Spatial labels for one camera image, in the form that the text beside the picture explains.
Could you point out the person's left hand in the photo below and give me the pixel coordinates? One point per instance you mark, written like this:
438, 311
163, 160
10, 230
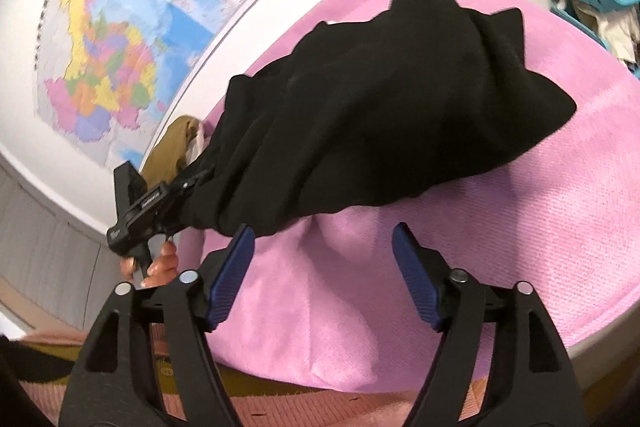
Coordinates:
165, 264

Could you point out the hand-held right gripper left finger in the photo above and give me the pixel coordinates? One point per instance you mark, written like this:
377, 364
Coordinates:
232, 277

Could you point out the colourful wall map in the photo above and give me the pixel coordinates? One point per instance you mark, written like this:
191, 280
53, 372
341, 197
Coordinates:
100, 57

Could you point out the pink blanket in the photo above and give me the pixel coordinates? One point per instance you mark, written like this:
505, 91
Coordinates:
500, 257

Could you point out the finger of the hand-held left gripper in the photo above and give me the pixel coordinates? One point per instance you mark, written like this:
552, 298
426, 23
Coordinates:
192, 187

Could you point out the black coat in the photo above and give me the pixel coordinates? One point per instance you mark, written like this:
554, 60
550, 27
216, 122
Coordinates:
375, 107

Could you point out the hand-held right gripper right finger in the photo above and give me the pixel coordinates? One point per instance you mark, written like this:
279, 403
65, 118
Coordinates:
415, 277

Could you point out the person's pink knit sweater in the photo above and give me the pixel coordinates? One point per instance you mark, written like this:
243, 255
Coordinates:
325, 407

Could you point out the olive cloth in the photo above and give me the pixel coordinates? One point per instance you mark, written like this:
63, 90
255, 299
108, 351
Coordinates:
167, 152

